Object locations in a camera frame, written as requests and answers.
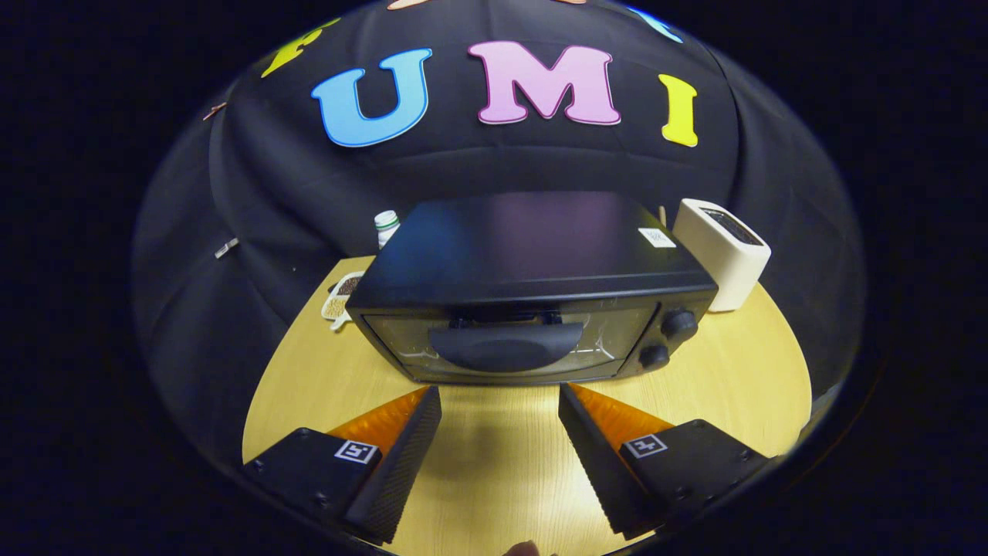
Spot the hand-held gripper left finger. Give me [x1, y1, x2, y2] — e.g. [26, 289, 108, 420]
[244, 385, 443, 545]

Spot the white divided snack dish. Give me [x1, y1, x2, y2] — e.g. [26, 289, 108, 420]
[320, 271, 366, 331]

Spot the black toaster oven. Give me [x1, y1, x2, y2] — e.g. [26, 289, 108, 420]
[345, 191, 719, 386]

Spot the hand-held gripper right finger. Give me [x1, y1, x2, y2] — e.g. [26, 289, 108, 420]
[557, 382, 771, 540]

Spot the white bread toaster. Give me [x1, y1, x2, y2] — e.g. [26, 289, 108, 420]
[672, 198, 773, 313]

